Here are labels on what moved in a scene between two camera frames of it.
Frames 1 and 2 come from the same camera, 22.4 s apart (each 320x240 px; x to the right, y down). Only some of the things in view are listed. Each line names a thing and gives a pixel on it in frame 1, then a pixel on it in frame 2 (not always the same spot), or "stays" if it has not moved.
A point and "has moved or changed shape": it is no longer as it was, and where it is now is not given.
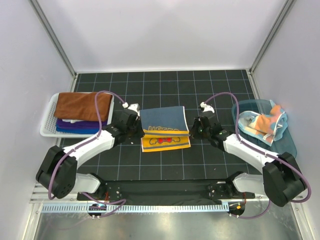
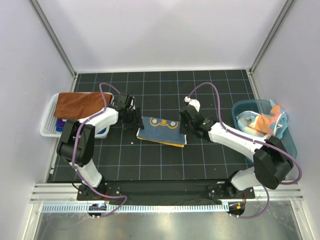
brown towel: x=82 y=106 stays
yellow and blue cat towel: x=164 y=128 has moved or changed shape
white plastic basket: x=48 y=125 stays
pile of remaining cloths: x=266 y=128 stays
